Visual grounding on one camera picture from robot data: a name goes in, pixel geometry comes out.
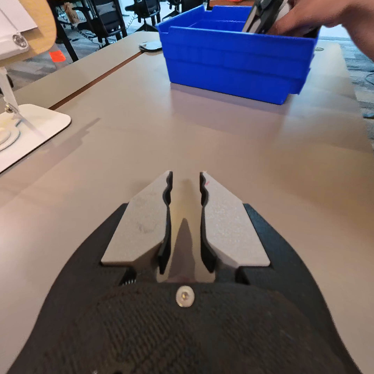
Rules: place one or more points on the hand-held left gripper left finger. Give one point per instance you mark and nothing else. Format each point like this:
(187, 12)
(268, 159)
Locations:
(140, 228)

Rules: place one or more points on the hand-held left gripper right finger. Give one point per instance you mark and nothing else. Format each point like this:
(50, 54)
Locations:
(230, 233)

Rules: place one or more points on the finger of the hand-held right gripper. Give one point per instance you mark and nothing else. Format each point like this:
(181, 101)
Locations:
(251, 23)
(281, 7)

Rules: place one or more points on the blue plastic bin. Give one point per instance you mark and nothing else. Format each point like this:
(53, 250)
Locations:
(233, 73)

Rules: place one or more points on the person's right forearm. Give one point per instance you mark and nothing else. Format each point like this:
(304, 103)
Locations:
(362, 32)

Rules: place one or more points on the person's right hand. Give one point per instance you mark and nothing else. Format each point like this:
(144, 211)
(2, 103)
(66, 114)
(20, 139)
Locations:
(315, 13)

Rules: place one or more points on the black office chair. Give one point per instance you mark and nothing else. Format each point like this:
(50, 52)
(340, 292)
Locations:
(108, 20)
(146, 11)

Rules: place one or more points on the white desk stand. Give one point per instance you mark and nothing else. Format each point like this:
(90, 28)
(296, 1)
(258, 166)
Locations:
(43, 122)

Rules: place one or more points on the orange traffic cone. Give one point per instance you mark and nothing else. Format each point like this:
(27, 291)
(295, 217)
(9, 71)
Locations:
(57, 56)

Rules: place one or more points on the wooden board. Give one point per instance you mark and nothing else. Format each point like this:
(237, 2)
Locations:
(43, 26)

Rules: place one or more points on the white panel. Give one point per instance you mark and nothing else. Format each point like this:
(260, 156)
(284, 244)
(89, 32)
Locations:
(14, 17)

